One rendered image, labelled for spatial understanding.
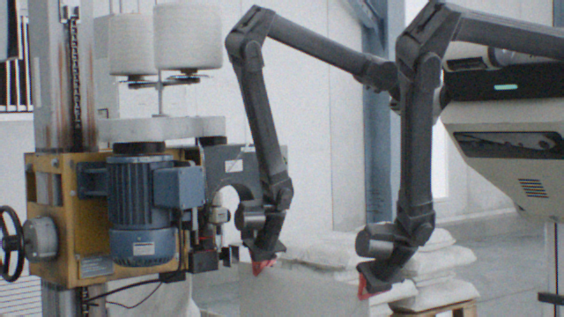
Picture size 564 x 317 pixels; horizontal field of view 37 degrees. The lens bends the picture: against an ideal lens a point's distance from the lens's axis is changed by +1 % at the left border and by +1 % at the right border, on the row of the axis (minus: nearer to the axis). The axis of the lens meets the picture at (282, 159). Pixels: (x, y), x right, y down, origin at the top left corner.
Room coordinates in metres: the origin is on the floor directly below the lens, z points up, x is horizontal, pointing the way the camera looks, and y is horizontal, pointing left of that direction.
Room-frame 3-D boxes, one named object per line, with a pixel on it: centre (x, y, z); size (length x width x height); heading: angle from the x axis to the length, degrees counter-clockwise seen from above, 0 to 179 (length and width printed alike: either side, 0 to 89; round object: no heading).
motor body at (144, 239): (1.89, 0.33, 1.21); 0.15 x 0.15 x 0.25
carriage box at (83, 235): (2.10, 0.46, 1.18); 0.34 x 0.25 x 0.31; 129
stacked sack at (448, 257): (5.44, -0.91, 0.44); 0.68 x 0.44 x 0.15; 129
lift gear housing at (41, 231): (1.96, 0.59, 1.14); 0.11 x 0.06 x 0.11; 39
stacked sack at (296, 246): (5.36, -0.19, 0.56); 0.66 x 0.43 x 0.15; 126
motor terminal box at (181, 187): (1.84, 0.23, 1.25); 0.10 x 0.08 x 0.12; 154
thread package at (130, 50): (2.19, 0.38, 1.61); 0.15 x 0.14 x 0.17; 39
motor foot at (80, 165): (1.93, 0.41, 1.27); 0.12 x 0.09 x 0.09; 129
